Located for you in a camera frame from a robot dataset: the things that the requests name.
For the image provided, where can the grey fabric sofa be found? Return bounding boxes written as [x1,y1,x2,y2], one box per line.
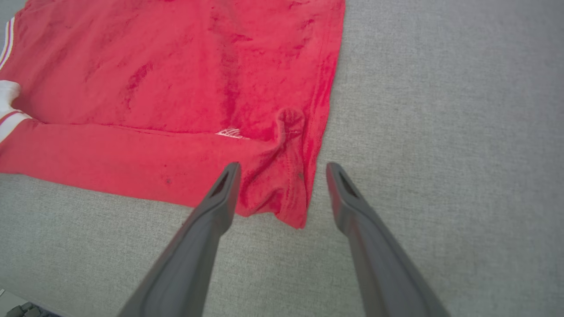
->
[0,0,564,317]

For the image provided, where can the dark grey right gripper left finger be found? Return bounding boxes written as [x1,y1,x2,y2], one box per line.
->
[116,162,242,317]

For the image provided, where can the dark grey lumpy object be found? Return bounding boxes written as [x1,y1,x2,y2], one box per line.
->
[4,302,60,317]

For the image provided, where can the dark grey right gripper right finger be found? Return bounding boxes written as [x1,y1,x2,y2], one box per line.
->
[326,162,451,317]

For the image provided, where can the red shirt with white trim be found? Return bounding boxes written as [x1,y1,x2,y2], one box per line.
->
[0,0,347,230]

